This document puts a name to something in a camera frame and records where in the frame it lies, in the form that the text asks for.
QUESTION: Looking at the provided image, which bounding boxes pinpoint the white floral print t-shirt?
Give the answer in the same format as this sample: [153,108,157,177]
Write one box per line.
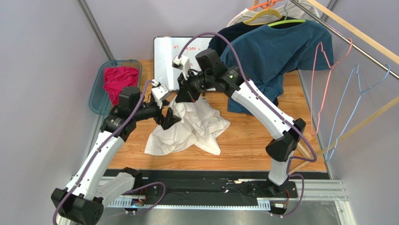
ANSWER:
[144,97,230,156]

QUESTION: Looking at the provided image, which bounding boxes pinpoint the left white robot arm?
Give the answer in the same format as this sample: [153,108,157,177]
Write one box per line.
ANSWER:
[51,81,179,225]

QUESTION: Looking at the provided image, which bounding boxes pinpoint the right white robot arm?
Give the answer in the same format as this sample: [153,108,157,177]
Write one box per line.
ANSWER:
[172,49,306,187]

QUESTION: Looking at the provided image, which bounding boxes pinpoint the navy hanging t-shirt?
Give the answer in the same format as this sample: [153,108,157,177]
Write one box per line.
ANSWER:
[207,21,269,57]

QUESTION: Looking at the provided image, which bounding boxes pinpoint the teal blue hanging t-shirt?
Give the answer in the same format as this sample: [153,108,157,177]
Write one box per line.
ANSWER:
[219,21,334,105]

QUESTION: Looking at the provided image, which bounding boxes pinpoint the yellow plastic hanger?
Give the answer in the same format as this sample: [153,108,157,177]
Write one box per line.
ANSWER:
[244,8,283,25]

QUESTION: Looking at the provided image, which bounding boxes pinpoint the orange plastic hanger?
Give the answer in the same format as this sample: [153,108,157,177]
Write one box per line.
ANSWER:
[248,0,282,11]

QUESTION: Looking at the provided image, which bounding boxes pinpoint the green plastic hanger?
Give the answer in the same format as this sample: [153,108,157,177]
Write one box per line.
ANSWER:
[267,10,306,29]

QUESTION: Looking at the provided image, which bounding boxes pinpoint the beige hanging t-shirt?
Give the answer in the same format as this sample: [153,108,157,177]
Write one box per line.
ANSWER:
[226,0,320,27]

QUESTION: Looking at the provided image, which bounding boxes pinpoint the white whiteboard with red writing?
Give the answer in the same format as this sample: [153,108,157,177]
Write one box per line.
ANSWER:
[154,37,211,91]

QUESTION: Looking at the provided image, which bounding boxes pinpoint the magenta crumpled cloth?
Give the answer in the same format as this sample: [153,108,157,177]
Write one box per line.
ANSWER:
[103,66,140,105]

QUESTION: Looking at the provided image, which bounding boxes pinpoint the translucent teal plastic basket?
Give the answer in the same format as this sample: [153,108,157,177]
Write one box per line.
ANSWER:
[89,60,142,116]

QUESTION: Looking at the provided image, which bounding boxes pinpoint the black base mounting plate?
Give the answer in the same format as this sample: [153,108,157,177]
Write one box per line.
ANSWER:
[141,170,300,206]

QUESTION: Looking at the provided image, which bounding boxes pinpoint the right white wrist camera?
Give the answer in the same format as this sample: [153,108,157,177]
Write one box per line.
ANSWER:
[172,55,191,80]

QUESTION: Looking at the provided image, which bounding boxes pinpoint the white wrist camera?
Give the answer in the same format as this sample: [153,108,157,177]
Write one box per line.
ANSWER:
[151,80,171,109]
[172,55,191,80]

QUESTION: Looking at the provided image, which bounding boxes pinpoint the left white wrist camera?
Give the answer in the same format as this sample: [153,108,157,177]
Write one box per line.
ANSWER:
[151,80,171,109]

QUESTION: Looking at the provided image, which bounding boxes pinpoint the metal clothes rail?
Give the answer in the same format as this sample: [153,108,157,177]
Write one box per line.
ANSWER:
[291,0,399,71]

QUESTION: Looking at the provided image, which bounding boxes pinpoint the light blue wire hanger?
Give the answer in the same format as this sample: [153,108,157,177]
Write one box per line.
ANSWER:
[324,64,391,162]

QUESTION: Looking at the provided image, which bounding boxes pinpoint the aluminium rail frame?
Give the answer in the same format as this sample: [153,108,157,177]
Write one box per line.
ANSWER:
[55,176,357,225]

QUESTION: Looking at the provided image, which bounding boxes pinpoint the wooden rack frame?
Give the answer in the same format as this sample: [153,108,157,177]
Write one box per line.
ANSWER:
[288,0,399,174]

